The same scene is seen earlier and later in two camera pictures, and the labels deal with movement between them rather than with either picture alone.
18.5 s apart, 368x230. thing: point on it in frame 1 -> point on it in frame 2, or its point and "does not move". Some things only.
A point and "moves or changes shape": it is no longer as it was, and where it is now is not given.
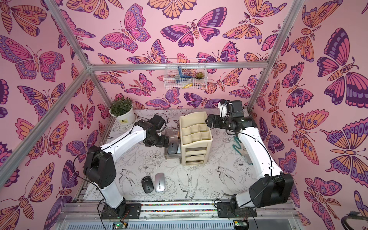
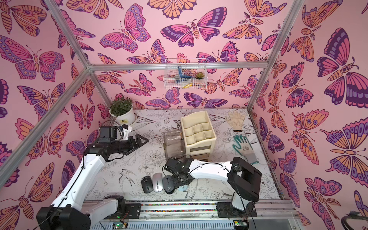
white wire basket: [185, 74] does not move
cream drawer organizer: [195, 138] moves or changes shape
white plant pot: [127, 119] does not move
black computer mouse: [147, 184] does not move
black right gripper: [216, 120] -> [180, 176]
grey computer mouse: [172, 147] -> [168, 184]
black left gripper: [162, 143] -> [133, 146]
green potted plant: [120, 105] does not move
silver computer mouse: [159, 182] does not move
